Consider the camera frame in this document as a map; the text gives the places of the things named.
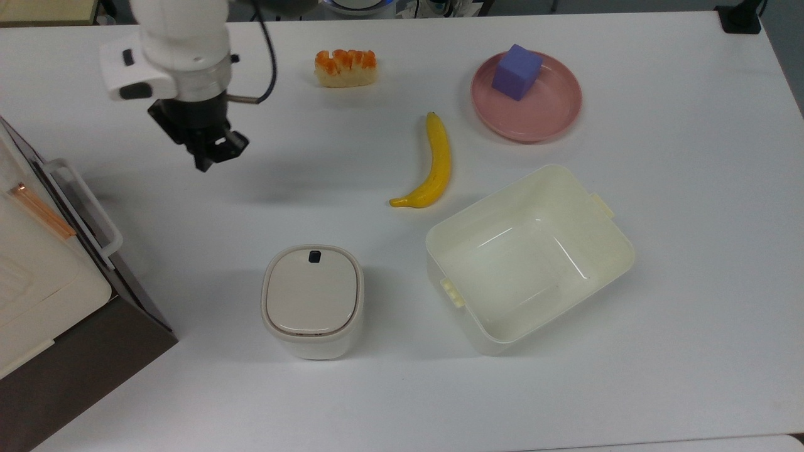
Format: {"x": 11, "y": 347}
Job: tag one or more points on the cream rectangular plastic bin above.
{"x": 527, "y": 263}

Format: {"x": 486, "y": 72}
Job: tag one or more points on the purple cube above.
{"x": 516, "y": 74}

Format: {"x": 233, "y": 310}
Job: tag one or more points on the black table clamp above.
{"x": 741, "y": 19}

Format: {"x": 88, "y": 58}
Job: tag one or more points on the small cream lidded trash can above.
{"x": 313, "y": 295}

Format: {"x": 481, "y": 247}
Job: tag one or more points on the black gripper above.
{"x": 195, "y": 119}

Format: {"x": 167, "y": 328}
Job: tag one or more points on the pink plastic plate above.
{"x": 546, "y": 113}

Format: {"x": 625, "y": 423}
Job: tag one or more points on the yellow toy banana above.
{"x": 438, "y": 163}

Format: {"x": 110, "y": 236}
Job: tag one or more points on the wooden board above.
{"x": 44, "y": 11}

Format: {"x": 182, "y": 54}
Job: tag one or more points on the toy bread with orange glaze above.
{"x": 345, "y": 69}

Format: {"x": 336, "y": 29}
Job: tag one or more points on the dark brown wooden cabinet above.
{"x": 75, "y": 370}

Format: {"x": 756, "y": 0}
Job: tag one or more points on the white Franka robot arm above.
{"x": 182, "y": 44}

